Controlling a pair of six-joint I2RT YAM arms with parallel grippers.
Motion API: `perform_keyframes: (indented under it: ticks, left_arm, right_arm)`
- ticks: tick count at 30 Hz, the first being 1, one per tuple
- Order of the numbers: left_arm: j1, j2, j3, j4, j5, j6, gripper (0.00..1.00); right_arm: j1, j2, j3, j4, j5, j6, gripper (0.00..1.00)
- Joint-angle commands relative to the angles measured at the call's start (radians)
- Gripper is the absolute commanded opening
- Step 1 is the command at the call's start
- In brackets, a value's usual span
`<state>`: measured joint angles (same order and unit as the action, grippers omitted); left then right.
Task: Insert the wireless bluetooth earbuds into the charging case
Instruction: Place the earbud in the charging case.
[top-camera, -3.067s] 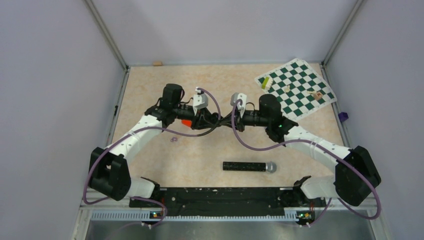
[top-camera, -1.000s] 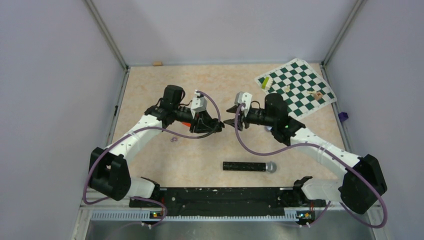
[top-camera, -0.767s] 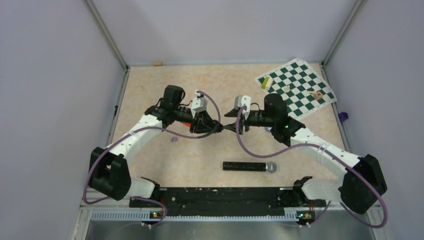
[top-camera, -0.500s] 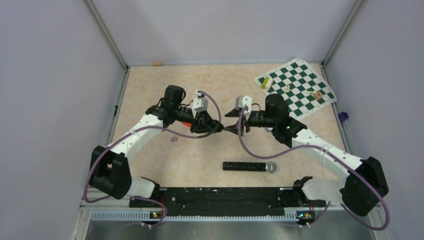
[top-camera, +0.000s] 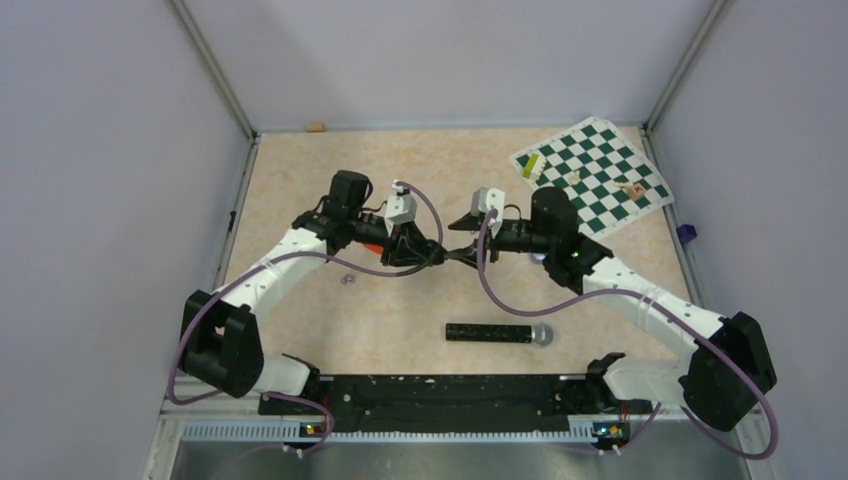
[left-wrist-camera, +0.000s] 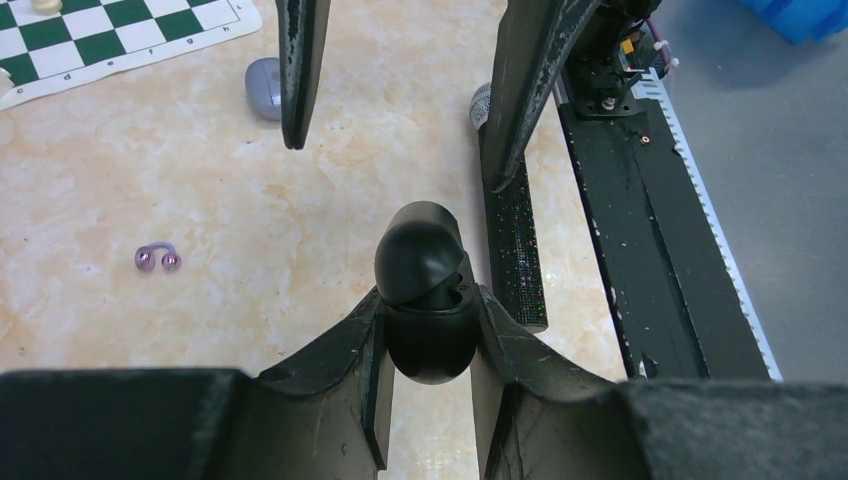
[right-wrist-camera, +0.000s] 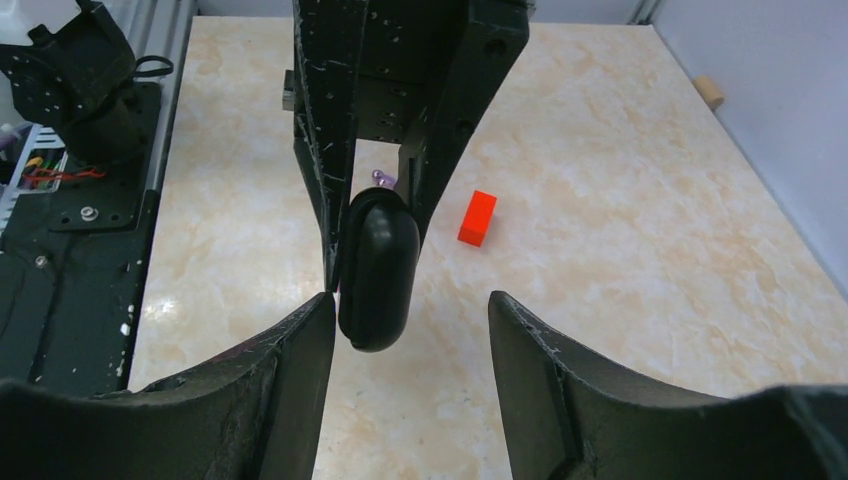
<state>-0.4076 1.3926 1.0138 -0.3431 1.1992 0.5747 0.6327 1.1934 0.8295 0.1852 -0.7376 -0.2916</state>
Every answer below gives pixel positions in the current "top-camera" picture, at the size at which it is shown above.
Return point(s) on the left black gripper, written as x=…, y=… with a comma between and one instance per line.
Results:
x=408, y=247

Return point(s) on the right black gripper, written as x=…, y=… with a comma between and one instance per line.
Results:
x=468, y=254

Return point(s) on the black earbud charging case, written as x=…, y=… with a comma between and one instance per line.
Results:
x=445, y=255

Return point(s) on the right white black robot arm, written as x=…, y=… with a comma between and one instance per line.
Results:
x=722, y=367

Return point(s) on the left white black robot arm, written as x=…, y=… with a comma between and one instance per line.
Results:
x=220, y=341

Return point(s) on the red rectangular block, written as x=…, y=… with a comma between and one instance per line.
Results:
x=374, y=248

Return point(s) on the green white block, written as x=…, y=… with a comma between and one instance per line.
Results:
x=531, y=167

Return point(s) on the black microphone silver head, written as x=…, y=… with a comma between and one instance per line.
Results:
x=540, y=334

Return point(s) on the green white chessboard mat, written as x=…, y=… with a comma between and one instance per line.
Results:
x=609, y=163

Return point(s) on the wooden letter cube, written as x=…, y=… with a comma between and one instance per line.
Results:
x=636, y=192

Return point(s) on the purple small object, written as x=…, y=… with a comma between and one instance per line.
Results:
x=686, y=233

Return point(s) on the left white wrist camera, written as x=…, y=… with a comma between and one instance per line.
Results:
x=401, y=207

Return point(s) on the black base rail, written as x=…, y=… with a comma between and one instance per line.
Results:
x=464, y=403

